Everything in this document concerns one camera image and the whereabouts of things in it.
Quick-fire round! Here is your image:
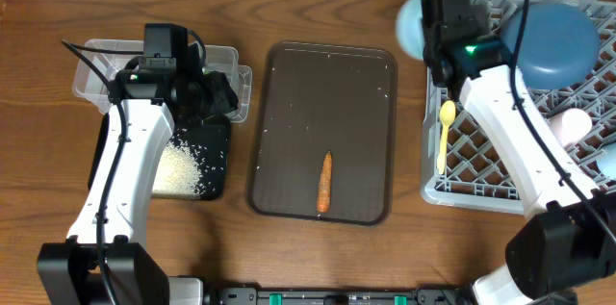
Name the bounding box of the grey dishwasher rack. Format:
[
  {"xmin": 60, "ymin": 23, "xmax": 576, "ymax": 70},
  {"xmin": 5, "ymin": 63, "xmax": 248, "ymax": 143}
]
[{"xmin": 421, "ymin": 0, "xmax": 615, "ymax": 215}]

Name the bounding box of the dark brown serving tray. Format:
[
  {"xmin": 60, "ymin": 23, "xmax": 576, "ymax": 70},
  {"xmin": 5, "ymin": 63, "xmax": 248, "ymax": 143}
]
[{"xmin": 246, "ymin": 41, "xmax": 398, "ymax": 226}]

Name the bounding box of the black bin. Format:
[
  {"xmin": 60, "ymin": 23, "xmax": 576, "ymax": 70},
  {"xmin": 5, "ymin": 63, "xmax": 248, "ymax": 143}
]
[{"xmin": 87, "ymin": 109, "xmax": 232, "ymax": 202}]

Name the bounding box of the clear plastic bin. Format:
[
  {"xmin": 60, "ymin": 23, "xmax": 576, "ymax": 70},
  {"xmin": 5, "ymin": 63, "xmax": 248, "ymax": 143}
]
[{"xmin": 71, "ymin": 38, "xmax": 254, "ymax": 124}]

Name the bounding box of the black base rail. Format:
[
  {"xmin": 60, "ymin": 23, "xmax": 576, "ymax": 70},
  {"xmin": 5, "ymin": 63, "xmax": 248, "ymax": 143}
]
[{"xmin": 201, "ymin": 285, "xmax": 476, "ymax": 305}]

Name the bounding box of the light blue rice bowl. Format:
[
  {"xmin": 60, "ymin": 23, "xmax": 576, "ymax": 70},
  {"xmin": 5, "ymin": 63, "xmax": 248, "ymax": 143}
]
[{"xmin": 396, "ymin": 0, "xmax": 425, "ymax": 61}]

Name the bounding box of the dark blue bowl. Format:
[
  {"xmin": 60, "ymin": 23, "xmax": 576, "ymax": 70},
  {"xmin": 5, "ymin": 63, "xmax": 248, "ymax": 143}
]
[{"xmin": 516, "ymin": 2, "xmax": 601, "ymax": 90}]

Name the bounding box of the pile of white rice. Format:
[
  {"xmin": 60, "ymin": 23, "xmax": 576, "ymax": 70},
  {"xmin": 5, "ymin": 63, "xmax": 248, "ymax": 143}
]
[{"xmin": 152, "ymin": 139, "xmax": 227, "ymax": 201}]

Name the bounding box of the pink cup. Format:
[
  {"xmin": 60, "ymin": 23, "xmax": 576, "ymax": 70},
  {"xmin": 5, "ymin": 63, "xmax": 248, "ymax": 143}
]
[{"xmin": 549, "ymin": 108, "xmax": 592, "ymax": 148}]

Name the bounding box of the light blue cup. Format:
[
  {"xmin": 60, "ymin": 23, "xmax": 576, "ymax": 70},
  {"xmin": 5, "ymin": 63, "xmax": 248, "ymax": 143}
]
[{"xmin": 596, "ymin": 142, "xmax": 616, "ymax": 180}]

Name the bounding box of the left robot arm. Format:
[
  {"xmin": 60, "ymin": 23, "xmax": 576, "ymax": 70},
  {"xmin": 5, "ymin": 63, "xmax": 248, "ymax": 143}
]
[{"xmin": 37, "ymin": 40, "xmax": 226, "ymax": 304}]

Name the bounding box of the orange carrot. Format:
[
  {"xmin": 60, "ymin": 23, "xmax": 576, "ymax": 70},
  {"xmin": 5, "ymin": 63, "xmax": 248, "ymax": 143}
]
[{"xmin": 317, "ymin": 151, "xmax": 333, "ymax": 213}]

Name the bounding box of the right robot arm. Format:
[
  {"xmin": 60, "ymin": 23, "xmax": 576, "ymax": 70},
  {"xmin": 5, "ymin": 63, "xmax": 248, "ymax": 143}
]
[{"xmin": 421, "ymin": 0, "xmax": 615, "ymax": 304}]

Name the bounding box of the yellow plastic spoon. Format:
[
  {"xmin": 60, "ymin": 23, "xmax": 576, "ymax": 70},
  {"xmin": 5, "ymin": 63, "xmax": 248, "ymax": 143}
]
[{"xmin": 437, "ymin": 100, "xmax": 456, "ymax": 175}]

